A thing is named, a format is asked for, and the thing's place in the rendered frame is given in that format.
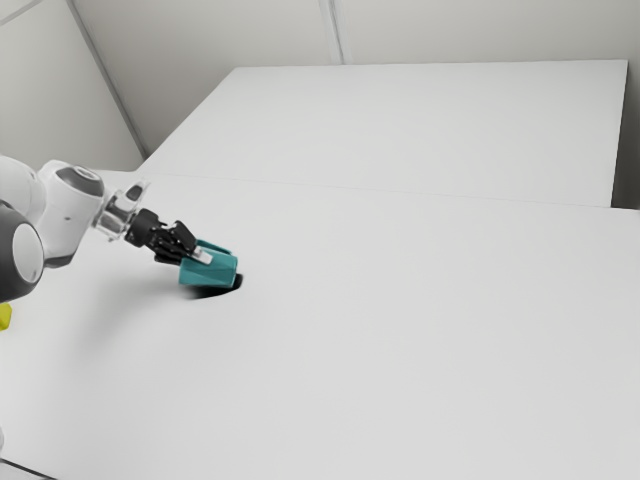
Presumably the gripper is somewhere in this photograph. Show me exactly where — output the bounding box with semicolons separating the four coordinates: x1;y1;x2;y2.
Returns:
124;208;214;265

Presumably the teal faceted mug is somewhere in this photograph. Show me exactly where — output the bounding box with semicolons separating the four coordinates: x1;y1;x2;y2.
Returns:
178;239;239;288

